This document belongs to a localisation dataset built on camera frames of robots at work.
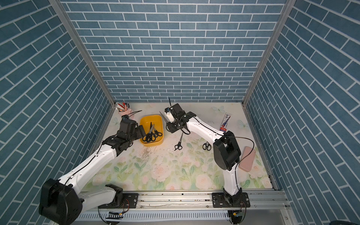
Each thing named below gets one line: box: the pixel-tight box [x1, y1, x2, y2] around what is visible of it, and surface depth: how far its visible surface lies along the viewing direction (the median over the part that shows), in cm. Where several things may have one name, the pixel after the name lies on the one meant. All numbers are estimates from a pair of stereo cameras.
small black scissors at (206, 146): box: [202, 141, 212, 151], surface depth 97 cm
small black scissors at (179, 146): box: [173, 132, 184, 151], surface depth 96 cm
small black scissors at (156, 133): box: [153, 127, 163, 139], surface depth 101 cm
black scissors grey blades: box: [146, 123, 156, 143], surface depth 100 cm
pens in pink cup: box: [117, 102, 130, 113], surface depth 106 cm
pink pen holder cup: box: [118, 108, 133, 117], surface depth 104 cm
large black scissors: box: [142, 121, 157, 143], surface depth 100 cm
